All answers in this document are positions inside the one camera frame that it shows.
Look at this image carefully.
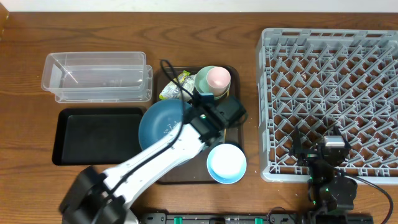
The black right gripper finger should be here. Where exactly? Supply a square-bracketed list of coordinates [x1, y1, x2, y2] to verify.
[292, 126, 302, 152]
[333, 126, 351, 148]

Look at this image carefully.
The yellow green snack wrapper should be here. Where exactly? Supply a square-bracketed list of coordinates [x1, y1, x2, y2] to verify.
[159, 70, 192, 100]

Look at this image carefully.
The dark blue plate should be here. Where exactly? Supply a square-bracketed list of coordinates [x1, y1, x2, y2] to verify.
[139, 99, 183, 151]

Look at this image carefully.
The light blue bowl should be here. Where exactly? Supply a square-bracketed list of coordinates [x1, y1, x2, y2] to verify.
[206, 143, 247, 184]

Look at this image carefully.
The white tissue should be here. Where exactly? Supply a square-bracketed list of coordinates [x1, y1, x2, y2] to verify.
[182, 75, 196, 101]

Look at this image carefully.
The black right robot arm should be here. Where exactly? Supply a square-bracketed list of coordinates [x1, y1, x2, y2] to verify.
[289, 127, 358, 223]

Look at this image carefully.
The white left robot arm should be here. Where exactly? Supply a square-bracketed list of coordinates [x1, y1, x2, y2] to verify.
[59, 105, 234, 224]

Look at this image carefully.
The grey plastic dishwasher rack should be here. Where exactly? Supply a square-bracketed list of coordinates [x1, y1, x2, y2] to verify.
[256, 28, 397, 185]

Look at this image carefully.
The mint green bowl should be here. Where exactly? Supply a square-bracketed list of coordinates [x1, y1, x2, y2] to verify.
[195, 66, 231, 100]

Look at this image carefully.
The pink cup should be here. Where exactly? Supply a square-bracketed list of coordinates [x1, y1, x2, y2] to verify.
[206, 67, 231, 96]

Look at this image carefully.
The brown serving tray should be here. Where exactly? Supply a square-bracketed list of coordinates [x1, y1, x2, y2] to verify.
[152, 65, 244, 185]

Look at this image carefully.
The black rectangular tray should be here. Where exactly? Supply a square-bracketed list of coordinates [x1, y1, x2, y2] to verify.
[52, 108, 143, 166]

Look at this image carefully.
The clear plastic bin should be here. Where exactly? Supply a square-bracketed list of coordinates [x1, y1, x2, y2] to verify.
[41, 52, 153, 103]

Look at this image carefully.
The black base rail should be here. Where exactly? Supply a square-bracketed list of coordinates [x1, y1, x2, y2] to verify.
[139, 213, 310, 224]

